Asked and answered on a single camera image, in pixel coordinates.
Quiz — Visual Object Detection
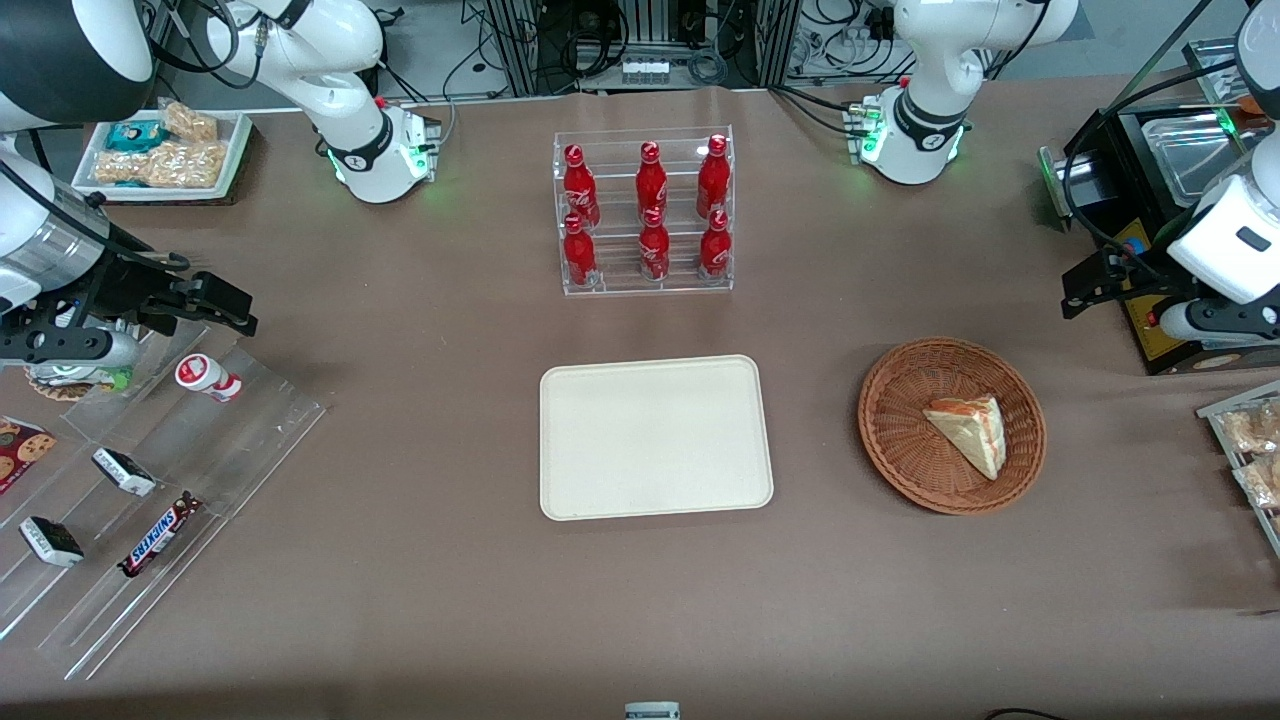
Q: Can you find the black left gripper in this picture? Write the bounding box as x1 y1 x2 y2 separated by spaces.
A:
1061 247 1203 322

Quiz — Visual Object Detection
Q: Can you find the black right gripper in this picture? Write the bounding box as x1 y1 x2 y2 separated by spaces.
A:
72 248 259 338

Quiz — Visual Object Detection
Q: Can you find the triangle sandwich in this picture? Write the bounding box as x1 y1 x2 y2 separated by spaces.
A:
922 394 1006 482

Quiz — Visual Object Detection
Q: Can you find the white snack tray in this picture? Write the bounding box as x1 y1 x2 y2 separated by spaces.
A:
72 108 253 204

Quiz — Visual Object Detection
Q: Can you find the grey bread tray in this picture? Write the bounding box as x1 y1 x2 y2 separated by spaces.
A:
1197 380 1280 557

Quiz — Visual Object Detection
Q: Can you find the steel shelf tray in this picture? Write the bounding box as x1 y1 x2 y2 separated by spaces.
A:
1183 38 1253 107

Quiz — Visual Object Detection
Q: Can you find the brown wicker basket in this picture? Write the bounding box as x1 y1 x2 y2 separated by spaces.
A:
857 337 1048 516

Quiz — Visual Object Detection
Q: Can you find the beige plastic tray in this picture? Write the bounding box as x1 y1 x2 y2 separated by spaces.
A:
539 354 775 522

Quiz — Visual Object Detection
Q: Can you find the white red yogurt bottle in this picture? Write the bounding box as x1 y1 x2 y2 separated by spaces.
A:
175 353 244 404

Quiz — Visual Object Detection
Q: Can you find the black food warmer appliance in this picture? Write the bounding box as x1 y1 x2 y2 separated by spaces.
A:
1038 40 1280 377

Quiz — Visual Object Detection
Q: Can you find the green white drink bottle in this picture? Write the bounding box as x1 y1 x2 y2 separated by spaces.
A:
45 364 134 393

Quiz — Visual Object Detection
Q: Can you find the clear acrylic stepped display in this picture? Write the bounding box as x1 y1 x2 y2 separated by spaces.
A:
0 320 327 683

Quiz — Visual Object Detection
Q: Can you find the large rice cracker pack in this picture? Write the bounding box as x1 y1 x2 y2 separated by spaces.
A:
95 140 229 190

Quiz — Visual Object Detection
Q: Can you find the steel food pan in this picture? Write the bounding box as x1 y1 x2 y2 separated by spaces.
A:
1140 112 1247 207

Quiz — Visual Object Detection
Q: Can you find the small rice cracker pack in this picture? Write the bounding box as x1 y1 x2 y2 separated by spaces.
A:
160 100 220 143

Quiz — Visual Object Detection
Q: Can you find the teal snack package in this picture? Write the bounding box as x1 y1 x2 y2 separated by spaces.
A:
105 120 167 153

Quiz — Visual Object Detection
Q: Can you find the small wicker coaster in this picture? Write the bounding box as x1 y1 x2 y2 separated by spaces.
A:
24 366 101 403

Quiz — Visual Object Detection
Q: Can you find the black white snack pack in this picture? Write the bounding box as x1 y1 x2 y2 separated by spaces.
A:
91 447 158 498
19 516 86 569

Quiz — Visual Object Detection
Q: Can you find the wrapped bread pack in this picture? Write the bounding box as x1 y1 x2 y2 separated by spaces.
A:
1222 400 1280 457
1235 455 1280 511

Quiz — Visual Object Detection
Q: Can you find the snickers chocolate bar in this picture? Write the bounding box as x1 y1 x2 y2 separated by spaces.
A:
118 491 204 579

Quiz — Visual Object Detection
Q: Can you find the red cookie package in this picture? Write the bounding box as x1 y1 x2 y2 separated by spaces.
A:
0 416 57 496

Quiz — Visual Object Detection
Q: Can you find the red cola bottle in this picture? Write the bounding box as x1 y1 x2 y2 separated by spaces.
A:
562 214 599 289
638 207 672 283
562 144 601 229
698 208 733 281
697 134 732 219
636 141 669 216

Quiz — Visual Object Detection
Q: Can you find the clear acrylic bottle rack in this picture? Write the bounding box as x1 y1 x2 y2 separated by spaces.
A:
553 126 736 297

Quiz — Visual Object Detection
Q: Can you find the black controller box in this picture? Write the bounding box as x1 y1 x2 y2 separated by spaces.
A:
538 0 623 93

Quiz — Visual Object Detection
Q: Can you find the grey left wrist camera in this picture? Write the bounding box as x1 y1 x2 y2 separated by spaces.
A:
1148 298 1280 349

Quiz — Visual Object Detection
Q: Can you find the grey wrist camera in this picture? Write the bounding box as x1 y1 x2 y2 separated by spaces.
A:
0 328 141 369
1148 298 1280 349

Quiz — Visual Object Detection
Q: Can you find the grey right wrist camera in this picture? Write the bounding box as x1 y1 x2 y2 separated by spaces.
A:
0 328 141 369

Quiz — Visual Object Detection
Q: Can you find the aluminium frame rack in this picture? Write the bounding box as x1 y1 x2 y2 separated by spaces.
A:
480 0 806 97

